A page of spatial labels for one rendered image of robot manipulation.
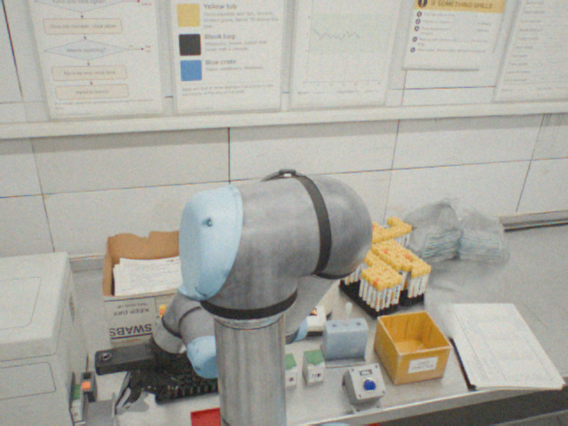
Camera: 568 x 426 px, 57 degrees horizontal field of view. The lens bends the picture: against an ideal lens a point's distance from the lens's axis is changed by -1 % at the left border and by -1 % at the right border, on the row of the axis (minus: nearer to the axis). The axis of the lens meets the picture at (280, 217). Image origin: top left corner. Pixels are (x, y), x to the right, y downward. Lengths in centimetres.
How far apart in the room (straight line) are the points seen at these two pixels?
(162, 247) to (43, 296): 55
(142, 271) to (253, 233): 101
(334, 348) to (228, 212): 81
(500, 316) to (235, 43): 102
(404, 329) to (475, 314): 25
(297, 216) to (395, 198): 122
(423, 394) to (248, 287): 82
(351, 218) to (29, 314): 67
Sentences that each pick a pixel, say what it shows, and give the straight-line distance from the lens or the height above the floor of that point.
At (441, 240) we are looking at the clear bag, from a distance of 172.
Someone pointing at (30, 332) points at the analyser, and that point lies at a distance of 102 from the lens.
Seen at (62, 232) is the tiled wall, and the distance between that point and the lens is 162.
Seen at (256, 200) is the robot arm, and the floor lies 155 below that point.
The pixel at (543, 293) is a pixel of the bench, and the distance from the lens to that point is 175.
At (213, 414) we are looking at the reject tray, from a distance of 121.
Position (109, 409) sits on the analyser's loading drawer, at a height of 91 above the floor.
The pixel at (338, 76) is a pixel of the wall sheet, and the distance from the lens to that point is 152.
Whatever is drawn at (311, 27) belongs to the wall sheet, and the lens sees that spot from 146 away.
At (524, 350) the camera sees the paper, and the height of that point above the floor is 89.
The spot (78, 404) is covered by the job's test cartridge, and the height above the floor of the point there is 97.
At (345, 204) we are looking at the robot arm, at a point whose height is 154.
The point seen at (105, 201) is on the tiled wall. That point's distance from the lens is 156.
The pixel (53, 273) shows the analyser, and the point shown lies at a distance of 115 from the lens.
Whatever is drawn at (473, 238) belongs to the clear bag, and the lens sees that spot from 178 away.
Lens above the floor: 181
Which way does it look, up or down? 29 degrees down
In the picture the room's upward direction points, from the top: 2 degrees clockwise
